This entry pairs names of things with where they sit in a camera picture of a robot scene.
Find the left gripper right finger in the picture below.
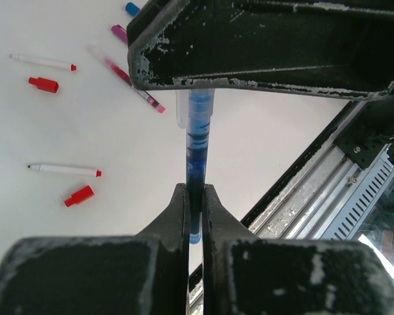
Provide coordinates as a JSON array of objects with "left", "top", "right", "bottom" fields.
[{"left": 202, "top": 185, "right": 394, "bottom": 314}]

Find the clear pen cap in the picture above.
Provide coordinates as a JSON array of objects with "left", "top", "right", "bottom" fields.
[{"left": 176, "top": 89, "right": 215, "bottom": 129}]

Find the pink white pen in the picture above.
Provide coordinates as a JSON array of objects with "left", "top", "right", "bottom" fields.
[{"left": 111, "top": 24, "right": 128, "bottom": 45}]

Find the thin red tipped refill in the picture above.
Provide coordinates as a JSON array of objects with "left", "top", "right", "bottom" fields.
[{"left": 9, "top": 54, "right": 77, "bottom": 72}]

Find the white marker blue end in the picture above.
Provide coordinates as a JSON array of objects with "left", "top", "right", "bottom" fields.
[{"left": 125, "top": 2, "right": 140, "bottom": 17}]

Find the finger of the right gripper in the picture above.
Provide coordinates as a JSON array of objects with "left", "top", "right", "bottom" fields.
[{"left": 127, "top": 1, "right": 394, "bottom": 100}]

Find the thin white red pen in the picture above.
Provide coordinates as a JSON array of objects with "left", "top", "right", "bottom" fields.
[{"left": 27, "top": 163, "right": 102, "bottom": 178}]

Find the small red pen cap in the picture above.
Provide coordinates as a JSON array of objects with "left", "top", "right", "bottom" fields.
[{"left": 64, "top": 185, "right": 95, "bottom": 207}]

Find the white pen blue print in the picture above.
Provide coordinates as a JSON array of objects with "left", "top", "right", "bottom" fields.
[{"left": 186, "top": 89, "right": 215, "bottom": 245}]

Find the aluminium rail frame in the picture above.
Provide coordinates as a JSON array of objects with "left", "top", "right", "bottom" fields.
[{"left": 190, "top": 98, "right": 394, "bottom": 314}]

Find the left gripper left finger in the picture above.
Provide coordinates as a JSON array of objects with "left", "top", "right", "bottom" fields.
[{"left": 0, "top": 184, "right": 189, "bottom": 314}]

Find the perforated blue cable tray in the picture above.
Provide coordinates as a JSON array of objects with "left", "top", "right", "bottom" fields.
[{"left": 322, "top": 152, "right": 394, "bottom": 241}]

